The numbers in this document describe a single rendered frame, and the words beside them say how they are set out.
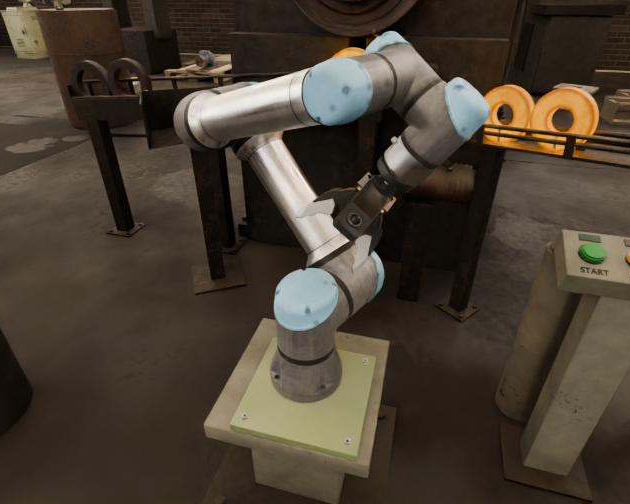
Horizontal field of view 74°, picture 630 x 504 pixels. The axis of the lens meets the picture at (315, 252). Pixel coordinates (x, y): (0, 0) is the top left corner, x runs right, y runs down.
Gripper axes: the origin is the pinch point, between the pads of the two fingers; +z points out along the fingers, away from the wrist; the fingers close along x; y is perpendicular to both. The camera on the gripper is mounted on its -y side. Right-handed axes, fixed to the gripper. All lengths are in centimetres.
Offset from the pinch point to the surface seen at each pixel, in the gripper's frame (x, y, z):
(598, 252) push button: -35.6, 16.7, -29.0
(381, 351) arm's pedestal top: -27.0, 9.6, 16.7
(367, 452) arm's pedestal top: -31.3, -15.3, 14.6
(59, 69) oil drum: 241, 184, 190
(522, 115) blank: -15, 66, -29
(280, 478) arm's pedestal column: -30, -14, 44
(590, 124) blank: -27, 59, -39
